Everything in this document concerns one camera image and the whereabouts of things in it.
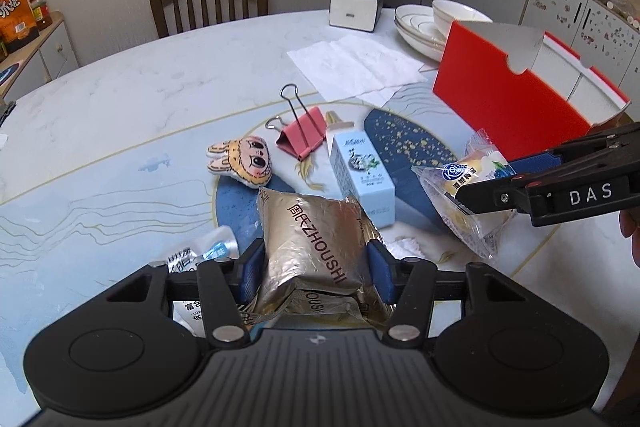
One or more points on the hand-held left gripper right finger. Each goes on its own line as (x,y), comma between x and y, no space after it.
(380,269)

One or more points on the red-lidded jar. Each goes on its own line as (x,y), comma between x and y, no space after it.
(41,12)

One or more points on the orange snack bag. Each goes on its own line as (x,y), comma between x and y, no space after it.
(17,12)

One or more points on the white cabinet with stickers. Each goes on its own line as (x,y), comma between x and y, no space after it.
(580,22)

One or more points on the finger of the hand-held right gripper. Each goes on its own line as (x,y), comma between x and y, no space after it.
(535,164)
(492,197)

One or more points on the white paper tissue sheet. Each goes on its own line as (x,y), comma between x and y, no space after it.
(350,62)

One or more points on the clear bread packet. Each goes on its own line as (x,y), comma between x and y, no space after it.
(480,229)

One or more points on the red cardboard box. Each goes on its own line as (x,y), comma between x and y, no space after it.
(480,87)

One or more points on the pink binder clip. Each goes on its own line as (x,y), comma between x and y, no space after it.
(302,132)

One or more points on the low wooden side cabinet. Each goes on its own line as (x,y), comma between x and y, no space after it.
(45,52)

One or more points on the white gold-rimmed bowl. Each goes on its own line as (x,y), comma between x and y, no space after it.
(457,14)

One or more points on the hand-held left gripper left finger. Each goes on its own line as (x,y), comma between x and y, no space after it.
(251,269)

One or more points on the light blue carton box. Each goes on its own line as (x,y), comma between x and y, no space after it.
(357,177)

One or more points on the white marble desktop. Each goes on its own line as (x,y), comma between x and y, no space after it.
(125,107)

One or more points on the clear packet with blue print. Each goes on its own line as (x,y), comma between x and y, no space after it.
(215,249)

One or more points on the white gold-rimmed plate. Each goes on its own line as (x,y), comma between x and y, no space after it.
(417,43)
(415,14)

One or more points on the person's right hand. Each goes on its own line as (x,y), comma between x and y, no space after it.
(632,232)

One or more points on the silver foil snack packet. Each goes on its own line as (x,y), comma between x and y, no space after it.
(305,247)

